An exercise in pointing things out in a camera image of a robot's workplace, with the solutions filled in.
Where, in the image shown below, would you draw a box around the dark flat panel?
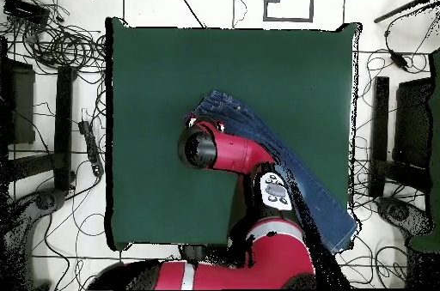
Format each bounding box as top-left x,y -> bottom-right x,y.
392,76 -> 435,169
0,57 -> 36,146

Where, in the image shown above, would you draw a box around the blue denim jeans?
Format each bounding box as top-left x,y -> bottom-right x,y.
185,88 -> 358,254

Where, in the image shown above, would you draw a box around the dark wheeled stand base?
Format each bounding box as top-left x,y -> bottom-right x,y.
0,187 -> 68,290
375,196 -> 432,237

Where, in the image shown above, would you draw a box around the black frame leg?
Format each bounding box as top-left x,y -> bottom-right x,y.
6,65 -> 78,192
369,76 -> 432,199

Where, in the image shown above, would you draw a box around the tangled black cable bundle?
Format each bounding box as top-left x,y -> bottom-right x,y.
9,0 -> 107,76

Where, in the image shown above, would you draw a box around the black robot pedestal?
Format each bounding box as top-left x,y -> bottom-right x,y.
180,244 -> 241,268

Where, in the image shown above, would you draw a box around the black tripod pole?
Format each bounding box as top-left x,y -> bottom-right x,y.
373,0 -> 440,25

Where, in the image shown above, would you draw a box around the dark green table cloth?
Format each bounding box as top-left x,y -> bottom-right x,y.
104,15 -> 362,252
408,48 -> 440,254

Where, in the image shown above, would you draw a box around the thin black cable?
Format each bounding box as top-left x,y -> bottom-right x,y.
232,0 -> 248,29

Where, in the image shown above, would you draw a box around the black electronics box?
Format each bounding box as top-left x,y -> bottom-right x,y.
3,0 -> 52,25

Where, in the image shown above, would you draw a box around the black power strip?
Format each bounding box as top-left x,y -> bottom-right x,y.
77,119 -> 105,178

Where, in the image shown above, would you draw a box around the black power adapter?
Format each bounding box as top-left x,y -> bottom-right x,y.
388,49 -> 410,71

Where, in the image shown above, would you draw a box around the thick black cable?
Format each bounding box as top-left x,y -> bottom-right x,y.
167,0 -> 207,29

